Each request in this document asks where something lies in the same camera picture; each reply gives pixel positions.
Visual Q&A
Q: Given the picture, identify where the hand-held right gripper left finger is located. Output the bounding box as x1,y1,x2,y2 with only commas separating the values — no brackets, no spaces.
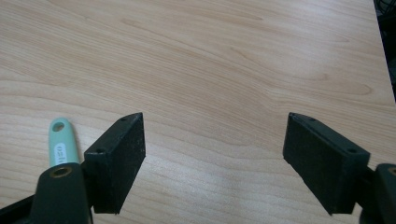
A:
83,112,147,216

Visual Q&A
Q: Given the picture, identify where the mint green tool handle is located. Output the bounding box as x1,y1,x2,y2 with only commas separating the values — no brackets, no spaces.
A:
48,117,81,168

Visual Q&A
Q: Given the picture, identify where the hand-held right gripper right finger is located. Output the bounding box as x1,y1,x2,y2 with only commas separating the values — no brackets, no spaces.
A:
282,112,372,216

